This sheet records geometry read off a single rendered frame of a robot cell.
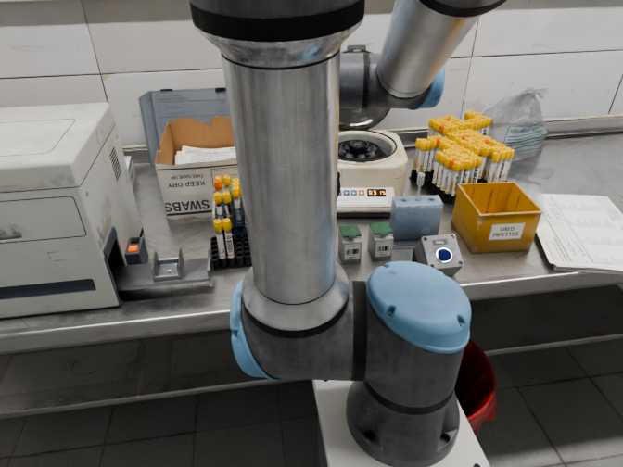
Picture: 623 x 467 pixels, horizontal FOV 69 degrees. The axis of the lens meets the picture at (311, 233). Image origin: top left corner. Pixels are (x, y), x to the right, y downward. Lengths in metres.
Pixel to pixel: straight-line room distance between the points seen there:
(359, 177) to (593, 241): 0.53
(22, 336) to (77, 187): 0.31
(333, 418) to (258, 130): 0.45
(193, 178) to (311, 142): 0.76
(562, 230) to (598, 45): 0.72
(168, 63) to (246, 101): 1.03
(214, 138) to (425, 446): 0.99
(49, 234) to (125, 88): 0.64
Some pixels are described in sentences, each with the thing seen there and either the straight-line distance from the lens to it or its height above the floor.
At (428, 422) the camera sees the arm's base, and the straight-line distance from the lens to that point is 0.60.
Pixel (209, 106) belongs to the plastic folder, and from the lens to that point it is 1.35.
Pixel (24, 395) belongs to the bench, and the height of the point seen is 0.27.
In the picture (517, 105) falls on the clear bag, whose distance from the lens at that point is 1.46.
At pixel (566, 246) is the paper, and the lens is 1.11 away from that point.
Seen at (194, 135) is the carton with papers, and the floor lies 0.97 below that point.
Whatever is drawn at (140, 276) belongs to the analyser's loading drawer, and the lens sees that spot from 0.92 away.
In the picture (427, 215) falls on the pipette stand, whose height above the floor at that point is 0.95.
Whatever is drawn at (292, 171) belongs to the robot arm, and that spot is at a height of 1.31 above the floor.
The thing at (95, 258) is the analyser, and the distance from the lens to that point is 0.86.
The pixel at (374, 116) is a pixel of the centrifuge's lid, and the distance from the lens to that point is 1.34.
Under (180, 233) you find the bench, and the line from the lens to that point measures 1.08.
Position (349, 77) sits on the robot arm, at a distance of 0.65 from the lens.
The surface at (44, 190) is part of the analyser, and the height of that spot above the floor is 1.13.
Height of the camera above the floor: 1.46
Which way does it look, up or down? 34 degrees down
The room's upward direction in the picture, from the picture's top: straight up
